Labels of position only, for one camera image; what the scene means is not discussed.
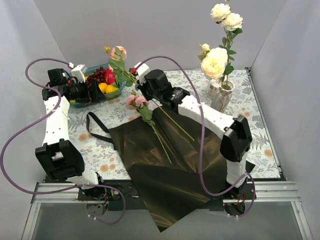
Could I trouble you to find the pink double rose stem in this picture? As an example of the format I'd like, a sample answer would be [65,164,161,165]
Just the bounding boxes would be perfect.
[126,90,172,164]

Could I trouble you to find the peach rose stem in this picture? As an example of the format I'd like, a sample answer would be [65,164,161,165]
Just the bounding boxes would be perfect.
[103,45,196,142]

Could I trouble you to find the black paper cone wrapper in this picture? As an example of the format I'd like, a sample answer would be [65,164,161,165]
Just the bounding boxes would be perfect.
[108,107,256,233]

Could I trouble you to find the white rose stem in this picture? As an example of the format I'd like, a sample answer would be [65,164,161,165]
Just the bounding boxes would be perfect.
[198,43,231,90]

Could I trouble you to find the cream bud flower stem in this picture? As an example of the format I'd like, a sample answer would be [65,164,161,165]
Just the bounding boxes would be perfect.
[210,0,244,90]

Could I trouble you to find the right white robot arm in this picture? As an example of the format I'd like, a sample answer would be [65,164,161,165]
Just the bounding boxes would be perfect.
[131,67,252,199]

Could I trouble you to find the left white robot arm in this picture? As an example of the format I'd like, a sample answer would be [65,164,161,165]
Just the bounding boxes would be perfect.
[35,64,107,200]

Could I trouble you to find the white ceramic vase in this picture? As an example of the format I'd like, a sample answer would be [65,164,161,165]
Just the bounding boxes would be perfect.
[210,80,235,113]

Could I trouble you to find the floral table mat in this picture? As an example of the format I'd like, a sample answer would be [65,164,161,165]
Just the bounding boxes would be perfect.
[68,69,280,180]

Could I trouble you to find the yellow lemon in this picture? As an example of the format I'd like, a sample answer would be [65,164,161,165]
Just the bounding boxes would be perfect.
[98,82,108,94]
[105,85,119,94]

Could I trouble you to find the dark red grapes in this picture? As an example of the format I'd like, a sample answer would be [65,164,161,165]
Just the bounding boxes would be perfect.
[86,66,106,90]

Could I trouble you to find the pink dragon fruit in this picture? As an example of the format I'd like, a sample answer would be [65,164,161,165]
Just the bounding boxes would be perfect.
[104,68,117,85]

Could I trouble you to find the teal plastic fruit basket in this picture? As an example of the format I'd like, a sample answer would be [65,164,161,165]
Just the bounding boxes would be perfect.
[68,64,125,106]

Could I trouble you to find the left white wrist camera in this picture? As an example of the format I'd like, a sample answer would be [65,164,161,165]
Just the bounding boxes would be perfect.
[71,64,88,83]

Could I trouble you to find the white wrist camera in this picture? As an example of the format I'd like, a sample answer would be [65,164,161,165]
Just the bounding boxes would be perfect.
[71,64,88,83]
[134,62,150,85]

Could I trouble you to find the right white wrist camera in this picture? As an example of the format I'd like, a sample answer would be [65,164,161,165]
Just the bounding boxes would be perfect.
[134,62,150,85]

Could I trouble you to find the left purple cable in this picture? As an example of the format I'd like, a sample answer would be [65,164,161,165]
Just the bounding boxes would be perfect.
[0,57,126,225]

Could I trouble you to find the purple cable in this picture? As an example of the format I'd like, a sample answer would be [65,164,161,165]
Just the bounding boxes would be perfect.
[129,55,257,219]
[0,57,126,225]

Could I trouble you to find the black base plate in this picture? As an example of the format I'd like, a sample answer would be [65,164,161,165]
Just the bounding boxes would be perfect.
[77,180,257,214]

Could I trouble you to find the aluminium rail frame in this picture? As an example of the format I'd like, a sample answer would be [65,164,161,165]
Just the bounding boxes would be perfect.
[21,66,313,240]

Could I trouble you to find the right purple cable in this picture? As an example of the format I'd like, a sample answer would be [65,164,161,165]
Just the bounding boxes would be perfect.
[129,55,257,219]

